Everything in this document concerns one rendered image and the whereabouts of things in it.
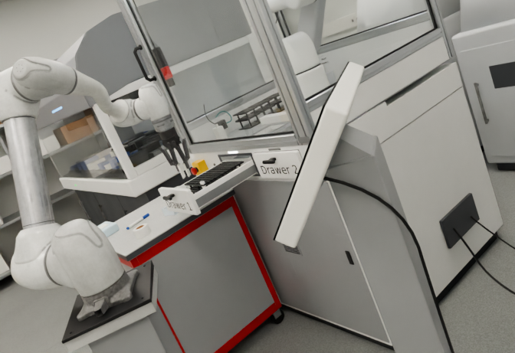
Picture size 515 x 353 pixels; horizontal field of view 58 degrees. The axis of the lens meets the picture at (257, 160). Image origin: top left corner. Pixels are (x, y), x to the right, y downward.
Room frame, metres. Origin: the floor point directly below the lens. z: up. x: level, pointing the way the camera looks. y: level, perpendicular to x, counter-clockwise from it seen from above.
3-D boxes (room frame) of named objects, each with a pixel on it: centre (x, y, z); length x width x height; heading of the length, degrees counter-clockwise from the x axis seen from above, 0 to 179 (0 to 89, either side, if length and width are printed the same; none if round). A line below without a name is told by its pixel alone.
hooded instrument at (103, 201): (3.71, 0.70, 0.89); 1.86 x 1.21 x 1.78; 32
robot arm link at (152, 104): (2.10, 0.33, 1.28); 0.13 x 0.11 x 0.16; 63
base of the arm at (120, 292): (1.42, 0.62, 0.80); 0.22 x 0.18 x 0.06; 0
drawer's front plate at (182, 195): (1.88, 0.37, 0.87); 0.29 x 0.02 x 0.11; 32
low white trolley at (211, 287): (2.24, 0.57, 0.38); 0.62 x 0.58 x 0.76; 32
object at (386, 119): (2.27, -0.34, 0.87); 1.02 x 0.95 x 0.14; 32
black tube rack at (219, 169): (1.99, 0.20, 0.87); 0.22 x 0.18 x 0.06; 122
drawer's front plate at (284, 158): (1.78, -0.07, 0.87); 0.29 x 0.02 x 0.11; 32
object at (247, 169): (1.99, 0.19, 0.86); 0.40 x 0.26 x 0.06; 122
